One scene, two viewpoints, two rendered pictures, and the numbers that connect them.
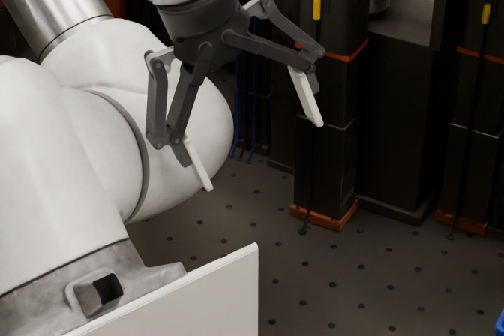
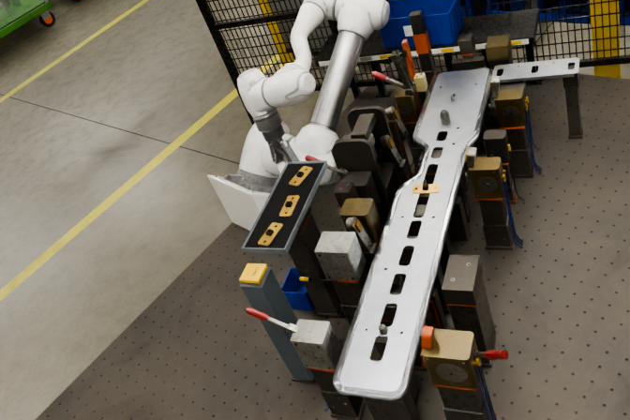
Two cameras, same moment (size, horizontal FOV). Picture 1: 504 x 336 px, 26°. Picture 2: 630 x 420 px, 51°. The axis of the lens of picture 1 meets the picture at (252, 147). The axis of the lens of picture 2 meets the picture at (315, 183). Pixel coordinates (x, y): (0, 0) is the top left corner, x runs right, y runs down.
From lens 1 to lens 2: 2.32 m
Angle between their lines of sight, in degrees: 72
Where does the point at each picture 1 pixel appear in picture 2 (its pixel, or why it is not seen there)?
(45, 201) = (245, 154)
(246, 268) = (250, 197)
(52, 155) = (251, 146)
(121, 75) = (297, 141)
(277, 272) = (336, 226)
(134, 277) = (246, 183)
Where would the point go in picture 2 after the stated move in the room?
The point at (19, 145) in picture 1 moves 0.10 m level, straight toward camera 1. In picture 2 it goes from (249, 140) to (225, 152)
